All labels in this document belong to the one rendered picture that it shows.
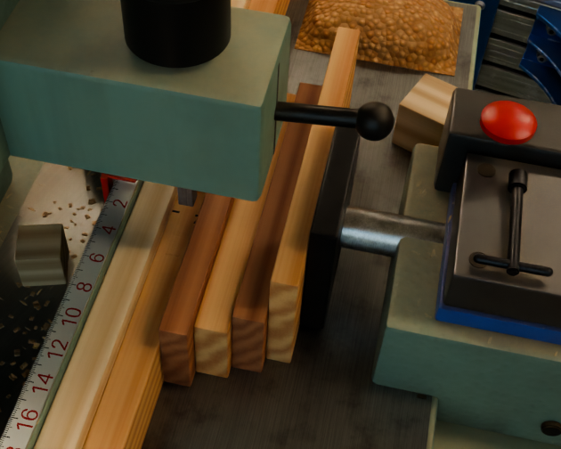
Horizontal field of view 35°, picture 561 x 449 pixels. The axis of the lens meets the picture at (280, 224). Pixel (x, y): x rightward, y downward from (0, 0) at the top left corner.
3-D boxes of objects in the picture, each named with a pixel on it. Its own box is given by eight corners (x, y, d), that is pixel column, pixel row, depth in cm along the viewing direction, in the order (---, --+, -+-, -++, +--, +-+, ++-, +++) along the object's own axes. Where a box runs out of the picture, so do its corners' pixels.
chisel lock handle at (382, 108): (388, 152, 45) (394, 124, 43) (262, 129, 45) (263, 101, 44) (394, 125, 46) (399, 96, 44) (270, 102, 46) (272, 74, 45)
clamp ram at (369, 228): (424, 351, 52) (453, 259, 45) (298, 326, 53) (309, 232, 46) (438, 233, 57) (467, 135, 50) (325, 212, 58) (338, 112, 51)
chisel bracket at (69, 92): (259, 224, 47) (264, 107, 40) (8, 175, 48) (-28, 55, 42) (287, 127, 52) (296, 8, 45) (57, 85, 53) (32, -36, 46)
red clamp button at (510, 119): (532, 153, 47) (538, 140, 46) (475, 143, 47) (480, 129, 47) (534, 115, 49) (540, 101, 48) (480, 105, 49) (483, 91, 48)
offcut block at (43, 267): (69, 249, 68) (62, 223, 66) (67, 284, 66) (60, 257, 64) (26, 252, 68) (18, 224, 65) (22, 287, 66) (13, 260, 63)
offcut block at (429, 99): (391, 142, 63) (398, 103, 60) (417, 111, 65) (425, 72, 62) (434, 164, 62) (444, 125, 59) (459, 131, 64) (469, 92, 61)
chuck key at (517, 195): (549, 286, 43) (556, 274, 43) (470, 271, 44) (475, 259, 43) (552, 184, 48) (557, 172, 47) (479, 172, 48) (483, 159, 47)
